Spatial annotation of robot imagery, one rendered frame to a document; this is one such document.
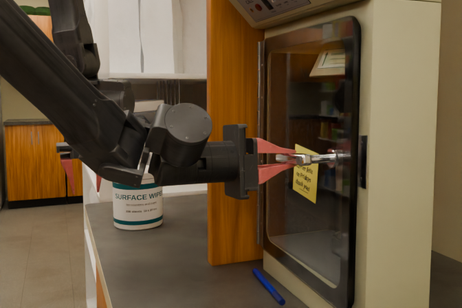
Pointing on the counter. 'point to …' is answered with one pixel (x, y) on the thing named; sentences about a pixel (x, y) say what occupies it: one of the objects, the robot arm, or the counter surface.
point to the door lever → (307, 159)
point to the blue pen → (269, 287)
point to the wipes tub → (138, 205)
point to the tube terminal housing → (390, 135)
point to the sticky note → (306, 177)
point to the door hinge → (258, 137)
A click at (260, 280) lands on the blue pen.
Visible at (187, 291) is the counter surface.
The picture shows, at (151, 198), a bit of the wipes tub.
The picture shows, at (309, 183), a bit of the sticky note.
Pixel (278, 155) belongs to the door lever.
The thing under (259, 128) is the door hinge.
